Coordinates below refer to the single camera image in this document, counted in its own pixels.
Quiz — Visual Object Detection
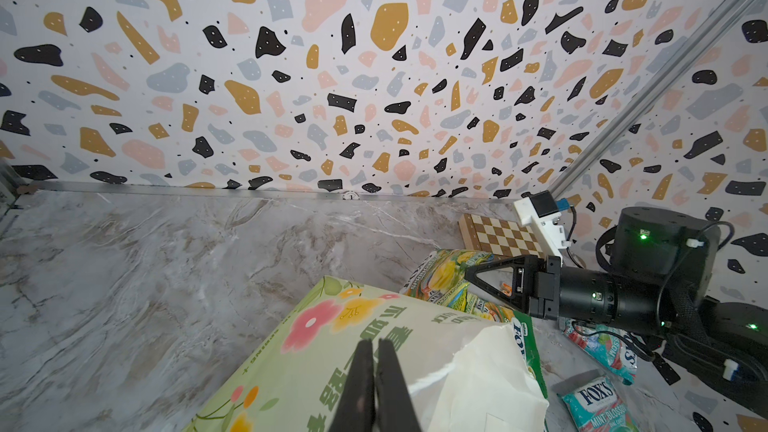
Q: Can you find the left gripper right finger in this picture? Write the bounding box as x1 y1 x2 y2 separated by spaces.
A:
375 339 421 432

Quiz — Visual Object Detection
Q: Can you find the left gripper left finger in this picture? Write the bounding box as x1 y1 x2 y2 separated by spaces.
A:
329 339 375 432

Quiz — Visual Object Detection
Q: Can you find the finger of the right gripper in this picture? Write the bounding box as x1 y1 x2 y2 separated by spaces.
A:
464 255 540 312

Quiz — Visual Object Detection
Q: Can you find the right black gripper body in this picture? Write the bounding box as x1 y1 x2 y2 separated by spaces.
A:
527 256 661 333

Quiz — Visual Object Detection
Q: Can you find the white paper gift bag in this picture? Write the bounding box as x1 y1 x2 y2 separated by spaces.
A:
189 276 548 431

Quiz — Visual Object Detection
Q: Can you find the green lemon candy packet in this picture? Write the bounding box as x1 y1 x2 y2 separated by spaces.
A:
399 249 548 399

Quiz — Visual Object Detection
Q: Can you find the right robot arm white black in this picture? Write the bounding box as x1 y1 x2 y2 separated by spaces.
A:
465 206 767 417

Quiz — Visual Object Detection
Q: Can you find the wooden folding chess board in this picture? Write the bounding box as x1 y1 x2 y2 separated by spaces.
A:
458 213 545 258

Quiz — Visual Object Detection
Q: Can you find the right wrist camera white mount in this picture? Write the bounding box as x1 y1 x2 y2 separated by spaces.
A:
513 191 570 258

